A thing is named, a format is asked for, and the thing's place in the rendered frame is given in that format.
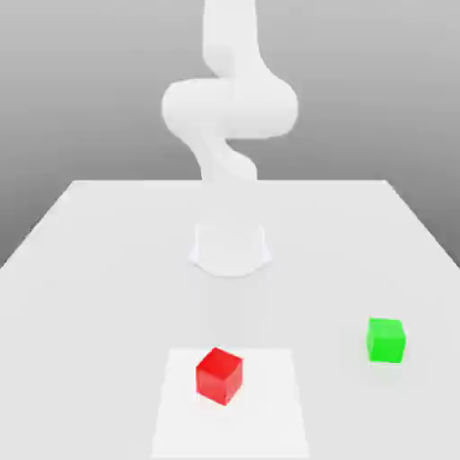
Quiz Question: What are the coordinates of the small red cube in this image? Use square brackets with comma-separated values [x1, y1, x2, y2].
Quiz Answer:
[195, 346, 244, 407]

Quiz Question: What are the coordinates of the small green cube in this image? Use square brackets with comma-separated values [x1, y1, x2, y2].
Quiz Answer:
[366, 316, 407, 364]

